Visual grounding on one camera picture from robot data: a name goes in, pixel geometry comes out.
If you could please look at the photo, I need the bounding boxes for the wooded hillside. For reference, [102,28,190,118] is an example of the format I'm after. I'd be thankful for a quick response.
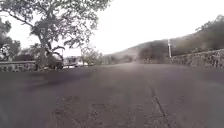
[105,14,224,64]

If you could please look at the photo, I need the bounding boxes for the large spreading tree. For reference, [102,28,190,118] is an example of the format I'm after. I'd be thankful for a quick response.
[0,0,113,70]

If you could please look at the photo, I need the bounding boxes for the small bare tree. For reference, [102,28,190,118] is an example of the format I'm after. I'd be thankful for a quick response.
[81,45,103,66]

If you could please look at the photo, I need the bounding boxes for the pale pole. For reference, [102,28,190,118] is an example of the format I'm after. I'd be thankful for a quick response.
[167,38,173,59]

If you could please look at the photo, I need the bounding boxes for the dark leafy tree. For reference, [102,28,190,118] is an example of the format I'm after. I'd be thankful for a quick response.
[0,18,22,62]

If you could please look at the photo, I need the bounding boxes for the grey asphalt road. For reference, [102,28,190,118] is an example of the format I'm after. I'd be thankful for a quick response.
[0,62,224,128]

